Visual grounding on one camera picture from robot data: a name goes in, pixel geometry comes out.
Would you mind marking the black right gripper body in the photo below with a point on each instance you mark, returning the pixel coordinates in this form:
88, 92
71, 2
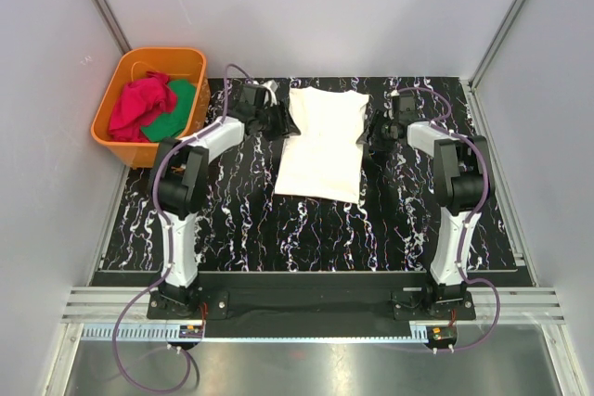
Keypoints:
382, 134

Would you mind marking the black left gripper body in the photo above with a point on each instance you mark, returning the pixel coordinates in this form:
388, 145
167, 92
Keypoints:
268, 118

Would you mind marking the white Coca-Cola t-shirt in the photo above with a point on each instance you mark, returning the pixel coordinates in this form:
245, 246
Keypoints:
325, 159

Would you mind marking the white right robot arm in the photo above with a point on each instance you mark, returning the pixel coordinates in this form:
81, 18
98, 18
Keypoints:
462, 176

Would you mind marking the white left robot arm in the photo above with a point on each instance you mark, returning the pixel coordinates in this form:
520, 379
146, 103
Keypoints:
180, 172

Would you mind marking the orange plastic basket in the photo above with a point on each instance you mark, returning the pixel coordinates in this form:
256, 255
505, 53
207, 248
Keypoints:
178, 63

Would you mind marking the green t-shirt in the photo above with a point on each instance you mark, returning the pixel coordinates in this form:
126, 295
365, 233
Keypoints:
172, 124

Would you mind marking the red t-shirt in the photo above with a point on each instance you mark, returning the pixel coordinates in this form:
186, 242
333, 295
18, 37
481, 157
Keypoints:
139, 104

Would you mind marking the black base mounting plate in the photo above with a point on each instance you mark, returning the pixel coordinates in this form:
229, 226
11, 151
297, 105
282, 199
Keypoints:
405, 296

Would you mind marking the right electronics board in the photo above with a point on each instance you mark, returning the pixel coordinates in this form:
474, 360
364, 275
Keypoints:
441, 337

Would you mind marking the electronics board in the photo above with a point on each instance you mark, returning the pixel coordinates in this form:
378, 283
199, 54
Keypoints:
191, 331
441, 337

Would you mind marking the left electronics board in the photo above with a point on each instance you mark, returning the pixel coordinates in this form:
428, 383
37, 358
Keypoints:
191, 331

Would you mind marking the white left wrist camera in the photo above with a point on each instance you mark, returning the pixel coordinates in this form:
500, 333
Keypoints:
270, 95

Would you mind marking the aluminium frame rail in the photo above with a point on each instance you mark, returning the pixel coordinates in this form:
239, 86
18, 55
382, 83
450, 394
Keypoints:
538, 305

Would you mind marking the white slotted cable duct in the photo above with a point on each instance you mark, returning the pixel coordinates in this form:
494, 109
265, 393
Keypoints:
399, 333

